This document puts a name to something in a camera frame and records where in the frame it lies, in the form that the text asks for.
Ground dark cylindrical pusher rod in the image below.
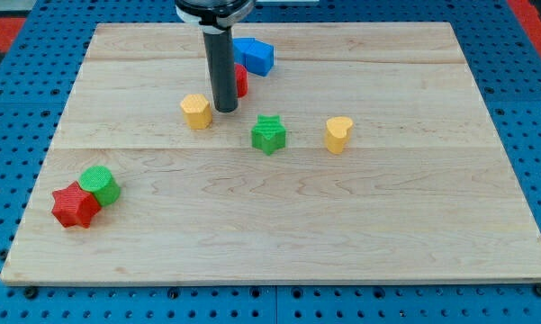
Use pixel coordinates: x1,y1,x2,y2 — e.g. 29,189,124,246
203,30,238,113

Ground yellow hexagon block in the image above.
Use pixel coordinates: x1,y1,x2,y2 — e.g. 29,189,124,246
180,94,212,130

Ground green star block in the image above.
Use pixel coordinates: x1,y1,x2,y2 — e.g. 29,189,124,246
251,115,286,156

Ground green circle block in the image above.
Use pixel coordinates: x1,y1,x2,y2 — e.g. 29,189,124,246
78,166,121,207

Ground red star block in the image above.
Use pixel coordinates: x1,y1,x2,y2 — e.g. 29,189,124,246
51,181,102,229

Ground red round block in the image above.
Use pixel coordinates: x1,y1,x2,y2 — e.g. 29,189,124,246
235,63,248,98

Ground blue block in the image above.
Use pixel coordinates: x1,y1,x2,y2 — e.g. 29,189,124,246
233,37,275,77

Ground yellow heart block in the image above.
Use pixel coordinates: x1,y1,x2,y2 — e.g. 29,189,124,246
324,116,354,154

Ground wooden board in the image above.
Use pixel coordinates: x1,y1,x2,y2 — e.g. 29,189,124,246
1,22,541,286

